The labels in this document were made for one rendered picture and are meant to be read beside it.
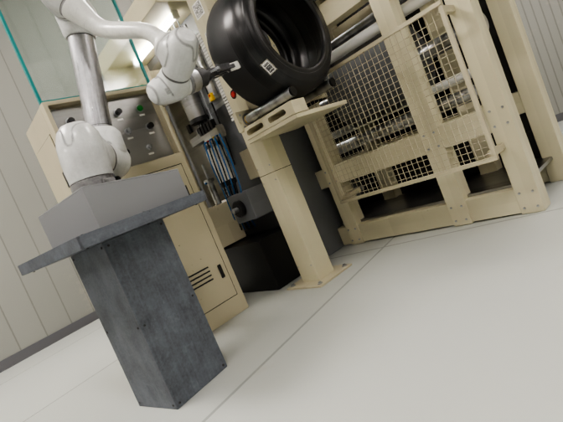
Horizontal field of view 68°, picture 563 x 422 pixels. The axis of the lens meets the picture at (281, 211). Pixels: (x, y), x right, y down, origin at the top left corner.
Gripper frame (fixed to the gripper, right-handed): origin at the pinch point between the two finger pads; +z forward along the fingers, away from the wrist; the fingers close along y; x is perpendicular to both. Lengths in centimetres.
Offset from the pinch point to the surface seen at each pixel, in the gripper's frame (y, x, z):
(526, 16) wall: -6, 49, 386
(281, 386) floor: -27, 100, -69
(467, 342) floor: -74, 103, -41
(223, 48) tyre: 3.6, -9.0, 3.3
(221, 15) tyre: -0.5, -20.8, 7.5
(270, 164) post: 27, 45, 17
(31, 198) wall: 293, -19, -20
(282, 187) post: 26, 58, 16
